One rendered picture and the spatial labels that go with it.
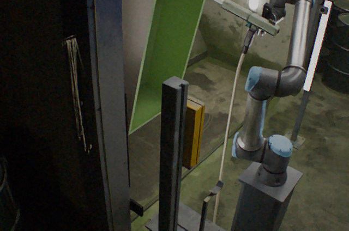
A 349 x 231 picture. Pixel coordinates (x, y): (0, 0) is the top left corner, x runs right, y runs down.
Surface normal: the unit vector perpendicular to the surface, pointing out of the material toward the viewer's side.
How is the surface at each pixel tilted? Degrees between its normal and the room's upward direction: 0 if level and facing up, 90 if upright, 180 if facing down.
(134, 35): 90
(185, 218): 0
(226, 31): 90
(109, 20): 90
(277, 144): 5
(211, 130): 0
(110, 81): 90
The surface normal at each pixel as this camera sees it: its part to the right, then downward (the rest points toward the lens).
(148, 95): 0.21, -0.74
